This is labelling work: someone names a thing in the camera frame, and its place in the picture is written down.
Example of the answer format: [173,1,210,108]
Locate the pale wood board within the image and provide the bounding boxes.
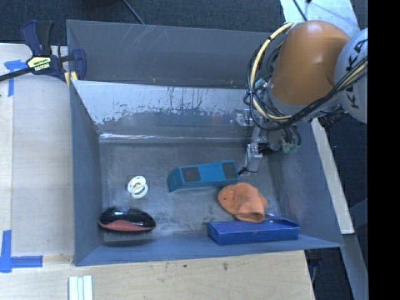
[11,73,76,257]

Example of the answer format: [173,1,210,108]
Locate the blue flat box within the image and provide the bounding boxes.
[206,214,301,246]

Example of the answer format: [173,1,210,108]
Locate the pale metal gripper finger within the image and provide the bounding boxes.
[246,142,264,174]
[233,108,255,128]

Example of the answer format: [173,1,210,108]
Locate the white rings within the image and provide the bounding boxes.
[126,175,149,199]

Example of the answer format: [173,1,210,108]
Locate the grey metal bin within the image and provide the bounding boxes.
[66,19,345,267]

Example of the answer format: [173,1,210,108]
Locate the teal blue box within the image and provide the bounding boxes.
[166,159,241,194]

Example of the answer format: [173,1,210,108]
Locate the orange cloth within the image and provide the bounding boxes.
[217,182,269,224]

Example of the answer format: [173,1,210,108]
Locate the black and red hairbrush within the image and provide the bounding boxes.
[97,206,157,234]

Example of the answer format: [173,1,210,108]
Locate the black cylinder on white bracket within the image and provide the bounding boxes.
[317,110,348,128]

